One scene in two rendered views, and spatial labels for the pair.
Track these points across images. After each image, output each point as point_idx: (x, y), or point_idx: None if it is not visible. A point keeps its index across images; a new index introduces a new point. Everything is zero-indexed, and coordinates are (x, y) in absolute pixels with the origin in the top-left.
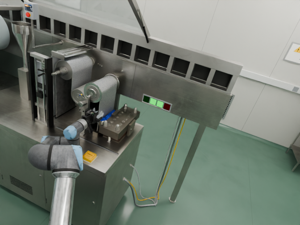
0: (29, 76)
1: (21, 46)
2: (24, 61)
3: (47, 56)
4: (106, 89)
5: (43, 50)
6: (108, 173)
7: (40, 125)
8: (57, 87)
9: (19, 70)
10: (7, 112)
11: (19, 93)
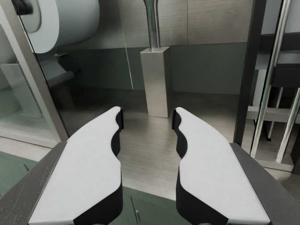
0: (259, 11)
1: None
2: (153, 29)
3: (173, 21)
4: None
5: (164, 11)
6: None
7: (271, 174)
8: None
9: (145, 55)
10: (157, 156)
11: (139, 110)
